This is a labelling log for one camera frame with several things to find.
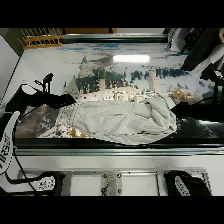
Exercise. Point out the heap of clothes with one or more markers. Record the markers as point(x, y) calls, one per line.
point(203, 43)

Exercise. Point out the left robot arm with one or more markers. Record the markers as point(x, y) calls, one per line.
point(25, 100)

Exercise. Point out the orange rack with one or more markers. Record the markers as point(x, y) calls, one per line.
point(41, 39)

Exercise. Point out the light grey trousers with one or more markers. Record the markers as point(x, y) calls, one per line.
point(126, 116)

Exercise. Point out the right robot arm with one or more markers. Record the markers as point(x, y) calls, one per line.
point(213, 111)

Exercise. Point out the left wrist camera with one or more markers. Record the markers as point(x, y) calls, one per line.
point(48, 79)

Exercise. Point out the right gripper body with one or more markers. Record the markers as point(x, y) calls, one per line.
point(186, 111)

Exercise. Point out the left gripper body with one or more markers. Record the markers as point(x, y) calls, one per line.
point(58, 100)

